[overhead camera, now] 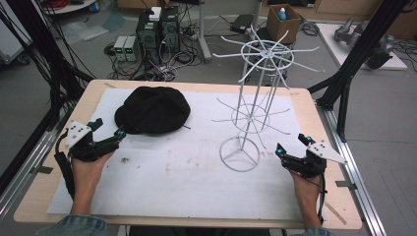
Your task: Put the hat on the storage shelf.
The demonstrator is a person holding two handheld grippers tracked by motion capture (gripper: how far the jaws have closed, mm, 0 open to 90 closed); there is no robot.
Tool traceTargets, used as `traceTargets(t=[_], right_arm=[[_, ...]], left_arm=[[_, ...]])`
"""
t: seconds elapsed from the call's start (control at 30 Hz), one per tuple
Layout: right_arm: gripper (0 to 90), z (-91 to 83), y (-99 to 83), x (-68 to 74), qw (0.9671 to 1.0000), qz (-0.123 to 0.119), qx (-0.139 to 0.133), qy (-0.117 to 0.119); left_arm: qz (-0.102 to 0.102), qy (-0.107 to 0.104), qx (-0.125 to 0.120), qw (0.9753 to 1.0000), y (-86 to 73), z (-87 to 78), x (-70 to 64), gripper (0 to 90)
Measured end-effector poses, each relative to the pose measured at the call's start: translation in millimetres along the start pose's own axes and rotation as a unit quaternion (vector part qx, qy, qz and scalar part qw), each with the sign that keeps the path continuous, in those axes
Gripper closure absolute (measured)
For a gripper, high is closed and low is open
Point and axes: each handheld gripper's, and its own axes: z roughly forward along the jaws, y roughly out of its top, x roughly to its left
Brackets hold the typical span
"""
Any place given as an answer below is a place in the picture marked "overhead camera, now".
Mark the person's left hand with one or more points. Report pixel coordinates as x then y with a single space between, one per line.
88 168

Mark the grey tape piece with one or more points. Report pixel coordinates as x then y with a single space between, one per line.
42 169
345 185

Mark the white power adapter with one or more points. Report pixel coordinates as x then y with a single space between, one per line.
155 13

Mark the white floor board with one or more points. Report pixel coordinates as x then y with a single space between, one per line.
331 42

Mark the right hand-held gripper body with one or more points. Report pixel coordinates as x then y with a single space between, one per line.
311 160

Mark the grey metal stand leg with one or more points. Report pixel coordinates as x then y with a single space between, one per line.
204 36

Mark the black flat device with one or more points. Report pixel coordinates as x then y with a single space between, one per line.
242 23

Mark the round white table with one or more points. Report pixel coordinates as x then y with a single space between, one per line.
69 6

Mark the grey power supply unit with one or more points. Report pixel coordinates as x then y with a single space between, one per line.
131 49
120 48

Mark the clear plastic sheet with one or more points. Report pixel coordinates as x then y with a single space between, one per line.
82 32

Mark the black computer tower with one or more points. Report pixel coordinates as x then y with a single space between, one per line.
147 36
170 29

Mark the blue bottle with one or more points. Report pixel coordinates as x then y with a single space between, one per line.
282 14

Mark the aluminium table rail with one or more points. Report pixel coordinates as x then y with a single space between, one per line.
350 164
23 170

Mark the cardboard box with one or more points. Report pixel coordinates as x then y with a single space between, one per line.
282 26

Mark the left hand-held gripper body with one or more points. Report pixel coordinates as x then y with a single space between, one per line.
82 144

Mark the person's right hand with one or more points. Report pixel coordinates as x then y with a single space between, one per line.
306 187

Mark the black hat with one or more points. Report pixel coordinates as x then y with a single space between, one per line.
152 109

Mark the black metal frame strut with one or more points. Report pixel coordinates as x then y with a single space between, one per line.
360 52
36 46

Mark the white foam mat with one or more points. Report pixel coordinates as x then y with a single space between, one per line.
183 177

